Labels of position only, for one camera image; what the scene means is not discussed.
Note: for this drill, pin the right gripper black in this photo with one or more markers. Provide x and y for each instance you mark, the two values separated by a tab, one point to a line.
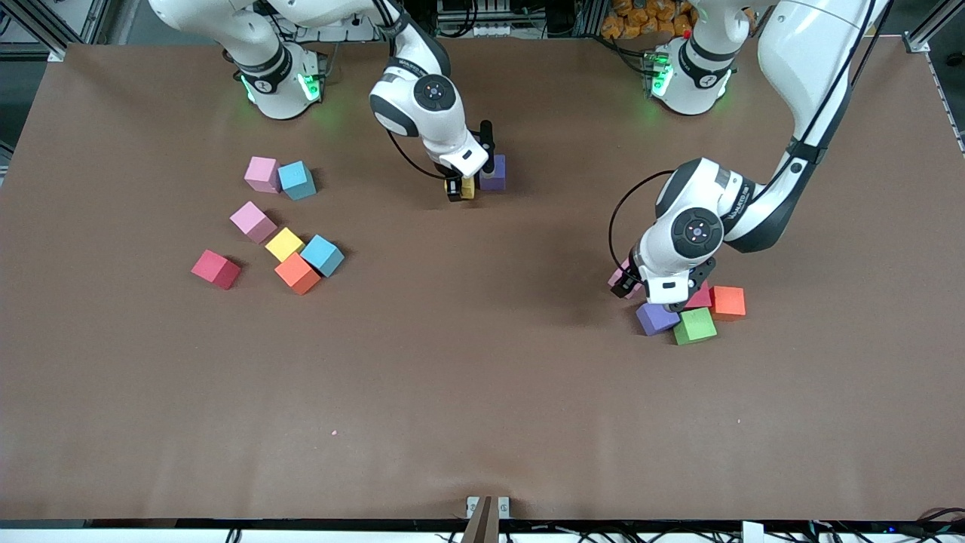
453	187

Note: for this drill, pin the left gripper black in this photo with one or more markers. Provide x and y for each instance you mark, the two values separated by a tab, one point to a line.
625	282

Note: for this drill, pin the purple foam cube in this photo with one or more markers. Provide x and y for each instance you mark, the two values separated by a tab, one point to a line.
657	318
496	177

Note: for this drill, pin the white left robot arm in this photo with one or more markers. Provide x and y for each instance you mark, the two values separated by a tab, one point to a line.
799	45

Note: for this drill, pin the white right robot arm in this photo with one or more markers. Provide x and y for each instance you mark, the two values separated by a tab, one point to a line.
452	139

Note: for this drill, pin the red foam cube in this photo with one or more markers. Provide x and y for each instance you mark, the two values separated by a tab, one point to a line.
703	298
215	269

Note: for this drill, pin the orange foam cube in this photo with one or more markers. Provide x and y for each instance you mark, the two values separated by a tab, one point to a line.
728	301
298	274

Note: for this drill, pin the green foam cube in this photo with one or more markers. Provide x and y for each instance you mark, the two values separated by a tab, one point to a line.
694	326

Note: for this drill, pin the blue foam cube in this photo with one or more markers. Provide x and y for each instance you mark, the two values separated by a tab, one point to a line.
323	255
296	181

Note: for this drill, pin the pile of orange objects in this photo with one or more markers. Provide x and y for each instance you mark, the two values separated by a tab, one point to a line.
641	15

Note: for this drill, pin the brown table cover mat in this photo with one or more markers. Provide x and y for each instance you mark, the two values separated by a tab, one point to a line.
482	377

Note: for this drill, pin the small white box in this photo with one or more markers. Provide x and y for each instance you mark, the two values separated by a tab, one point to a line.
752	532

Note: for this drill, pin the aluminium side rail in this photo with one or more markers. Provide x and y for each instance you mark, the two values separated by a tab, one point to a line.
951	113

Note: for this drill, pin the metal bracket with post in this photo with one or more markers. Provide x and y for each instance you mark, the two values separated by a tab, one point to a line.
486	524

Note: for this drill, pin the aluminium frame post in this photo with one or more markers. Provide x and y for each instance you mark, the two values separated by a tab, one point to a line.
30	23
935	23

